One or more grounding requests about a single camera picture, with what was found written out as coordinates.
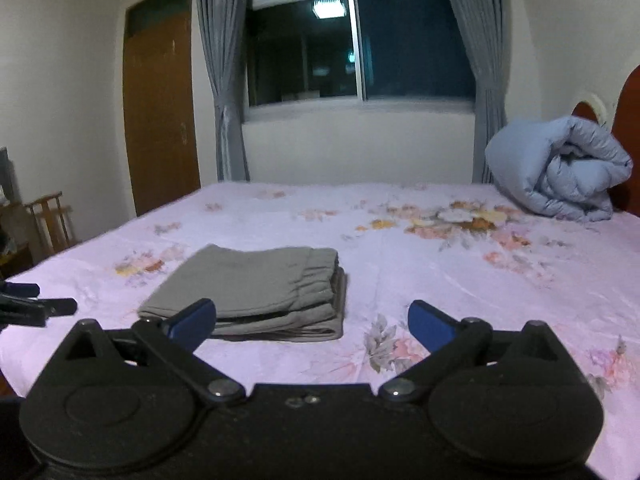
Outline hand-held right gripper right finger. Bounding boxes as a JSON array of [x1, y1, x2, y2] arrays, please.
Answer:
[[378, 300, 577, 404]]

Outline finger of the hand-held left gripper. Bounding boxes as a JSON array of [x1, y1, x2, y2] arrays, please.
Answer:
[[0, 282, 41, 299], [0, 296, 79, 329]]

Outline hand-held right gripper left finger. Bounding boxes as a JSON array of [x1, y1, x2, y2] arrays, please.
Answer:
[[50, 298, 247, 405]]

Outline grey pants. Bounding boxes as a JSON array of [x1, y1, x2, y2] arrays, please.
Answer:
[[137, 244, 349, 344]]

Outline dark wooden side table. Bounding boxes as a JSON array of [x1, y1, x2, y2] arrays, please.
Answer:
[[0, 204, 37, 281]]

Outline pink floral bed sheet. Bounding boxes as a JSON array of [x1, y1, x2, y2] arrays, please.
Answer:
[[0, 181, 640, 480]]

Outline wooden chair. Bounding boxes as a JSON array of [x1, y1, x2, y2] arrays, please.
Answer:
[[24, 190, 79, 257]]

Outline blue rolled quilt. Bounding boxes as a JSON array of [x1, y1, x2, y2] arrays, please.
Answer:
[[484, 115, 634, 224]]

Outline brown wooden door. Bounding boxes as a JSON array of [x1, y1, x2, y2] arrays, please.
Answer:
[[122, 0, 202, 217]]

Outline grey curtain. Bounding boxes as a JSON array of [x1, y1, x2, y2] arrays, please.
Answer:
[[193, 0, 252, 184], [436, 0, 512, 184]]

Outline white framed window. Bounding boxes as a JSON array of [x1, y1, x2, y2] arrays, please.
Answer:
[[244, 0, 477, 124]]

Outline brown wooden headboard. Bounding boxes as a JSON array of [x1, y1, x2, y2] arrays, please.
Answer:
[[570, 65, 640, 214]]

